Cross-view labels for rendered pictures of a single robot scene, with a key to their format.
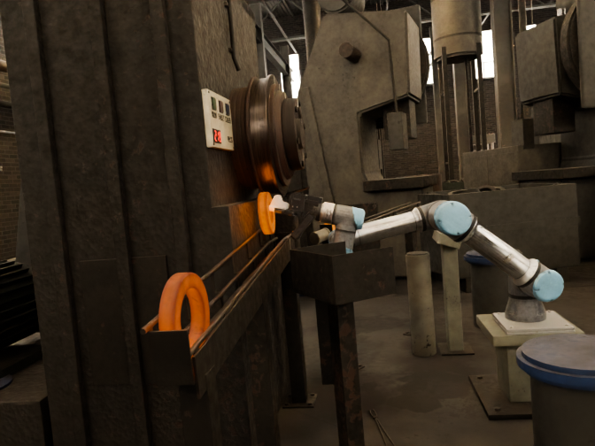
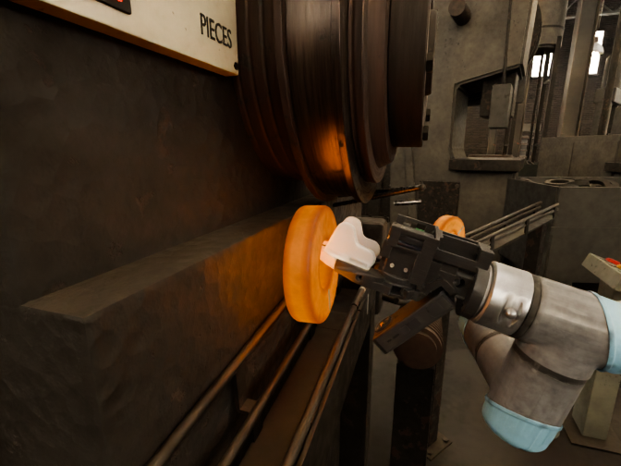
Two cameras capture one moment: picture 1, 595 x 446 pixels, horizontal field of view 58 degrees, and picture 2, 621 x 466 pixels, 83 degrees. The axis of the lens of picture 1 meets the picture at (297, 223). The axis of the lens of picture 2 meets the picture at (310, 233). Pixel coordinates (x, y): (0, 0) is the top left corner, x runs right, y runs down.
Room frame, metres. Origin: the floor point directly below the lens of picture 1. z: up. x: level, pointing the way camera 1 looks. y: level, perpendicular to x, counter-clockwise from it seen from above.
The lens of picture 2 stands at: (1.52, 0.04, 0.97)
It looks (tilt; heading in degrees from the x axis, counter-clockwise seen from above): 14 degrees down; 10
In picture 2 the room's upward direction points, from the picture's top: straight up
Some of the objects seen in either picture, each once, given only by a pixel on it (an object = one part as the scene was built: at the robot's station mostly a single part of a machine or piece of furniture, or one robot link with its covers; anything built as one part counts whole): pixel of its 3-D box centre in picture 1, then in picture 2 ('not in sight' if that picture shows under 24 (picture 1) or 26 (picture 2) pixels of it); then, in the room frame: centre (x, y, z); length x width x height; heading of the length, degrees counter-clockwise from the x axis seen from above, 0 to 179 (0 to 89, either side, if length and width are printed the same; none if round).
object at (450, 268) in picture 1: (451, 290); (604, 352); (2.72, -0.75, 0.31); 0.24 x 0.16 x 0.62; 171
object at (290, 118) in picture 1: (295, 134); (416, 55); (2.14, -0.02, 1.11); 0.28 x 0.06 x 0.28; 171
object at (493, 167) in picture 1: (509, 197); (587, 187); (5.93, -2.35, 0.55); 1.10 x 0.53 x 1.10; 11
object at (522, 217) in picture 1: (490, 232); (587, 228); (4.38, -1.56, 0.39); 1.03 x 0.83 x 0.77; 96
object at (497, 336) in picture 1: (526, 327); not in sight; (2.08, -0.86, 0.28); 0.32 x 0.32 x 0.04; 82
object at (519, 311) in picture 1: (524, 304); not in sight; (2.08, -0.86, 0.37); 0.15 x 0.15 x 0.10
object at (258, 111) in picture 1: (271, 136); (355, 60); (2.15, 0.07, 1.11); 0.47 x 0.06 x 0.47; 171
